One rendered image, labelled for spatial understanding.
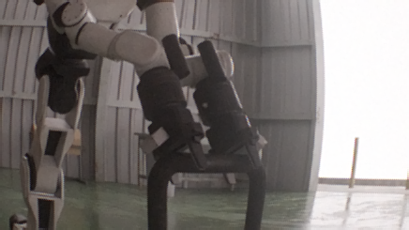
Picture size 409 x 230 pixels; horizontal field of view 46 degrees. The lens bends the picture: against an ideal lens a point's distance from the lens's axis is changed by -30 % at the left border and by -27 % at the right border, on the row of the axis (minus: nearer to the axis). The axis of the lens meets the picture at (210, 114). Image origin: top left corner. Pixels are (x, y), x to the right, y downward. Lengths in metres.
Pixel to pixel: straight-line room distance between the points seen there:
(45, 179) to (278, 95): 8.73
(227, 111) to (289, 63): 8.87
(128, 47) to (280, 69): 9.16
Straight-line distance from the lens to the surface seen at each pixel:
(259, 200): 1.40
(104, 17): 1.63
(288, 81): 10.24
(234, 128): 1.33
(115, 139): 9.29
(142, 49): 1.26
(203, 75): 1.39
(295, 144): 10.01
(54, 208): 1.98
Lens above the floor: 0.79
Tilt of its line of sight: 2 degrees up
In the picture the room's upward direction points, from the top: 3 degrees clockwise
